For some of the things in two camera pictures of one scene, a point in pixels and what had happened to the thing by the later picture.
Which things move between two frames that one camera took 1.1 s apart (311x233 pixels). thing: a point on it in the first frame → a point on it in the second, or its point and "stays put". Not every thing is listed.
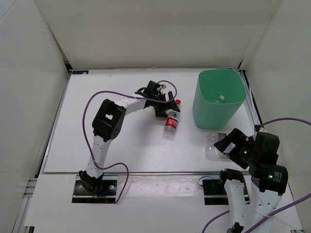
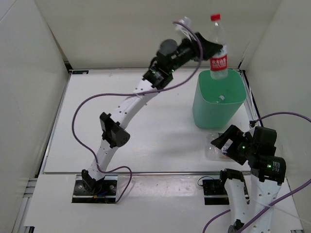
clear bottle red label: [170, 129] → [218, 65]
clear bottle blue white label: [213, 153] stays put
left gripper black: [171, 105] → [208, 48]
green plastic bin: [218, 96] stays put
